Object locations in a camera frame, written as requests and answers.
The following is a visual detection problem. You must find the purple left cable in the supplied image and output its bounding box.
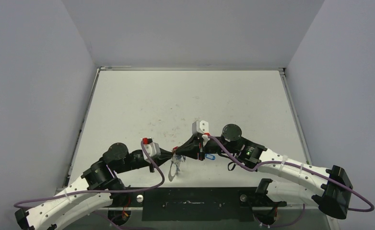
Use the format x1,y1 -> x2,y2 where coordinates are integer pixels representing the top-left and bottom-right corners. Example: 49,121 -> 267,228
13,141 -> 166,230

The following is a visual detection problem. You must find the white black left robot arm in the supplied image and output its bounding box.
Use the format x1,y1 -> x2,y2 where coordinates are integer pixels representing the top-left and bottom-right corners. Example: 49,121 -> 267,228
14,138 -> 174,230

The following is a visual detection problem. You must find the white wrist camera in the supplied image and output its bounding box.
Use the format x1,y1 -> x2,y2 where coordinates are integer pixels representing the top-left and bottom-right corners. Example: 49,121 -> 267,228
192,120 -> 210,135
142,138 -> 161,159

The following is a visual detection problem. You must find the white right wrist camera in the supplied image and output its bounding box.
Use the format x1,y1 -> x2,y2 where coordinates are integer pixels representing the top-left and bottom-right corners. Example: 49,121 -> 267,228
192,120 -> 210,135

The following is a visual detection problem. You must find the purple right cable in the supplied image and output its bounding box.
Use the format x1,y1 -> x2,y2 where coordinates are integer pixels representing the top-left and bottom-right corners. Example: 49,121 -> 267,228
205,135 -> 375,229

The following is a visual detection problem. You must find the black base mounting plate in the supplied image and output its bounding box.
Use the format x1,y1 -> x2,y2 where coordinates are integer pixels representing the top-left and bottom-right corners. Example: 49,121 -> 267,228
110,187 -> 287,222

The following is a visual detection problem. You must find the purple cable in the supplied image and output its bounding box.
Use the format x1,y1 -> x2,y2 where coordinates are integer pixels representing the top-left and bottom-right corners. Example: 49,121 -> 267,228
13,141 -> 166,230
205,135 -> 375,229

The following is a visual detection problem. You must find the silver metal key plate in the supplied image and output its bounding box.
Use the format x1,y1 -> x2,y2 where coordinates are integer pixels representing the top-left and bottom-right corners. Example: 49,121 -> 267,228
168,155 -> 186,182

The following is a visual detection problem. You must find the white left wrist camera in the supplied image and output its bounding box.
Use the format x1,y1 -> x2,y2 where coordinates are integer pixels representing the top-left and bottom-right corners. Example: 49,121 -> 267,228
142,138 -> 161,159

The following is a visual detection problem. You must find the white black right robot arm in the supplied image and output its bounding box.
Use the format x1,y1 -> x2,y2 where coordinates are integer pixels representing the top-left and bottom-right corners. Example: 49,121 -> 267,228
172,121 -> 352,219

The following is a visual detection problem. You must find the blue white key tag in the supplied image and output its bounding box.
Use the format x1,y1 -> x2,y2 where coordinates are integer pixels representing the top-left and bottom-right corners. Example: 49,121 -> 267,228
205,154 -> 216,161

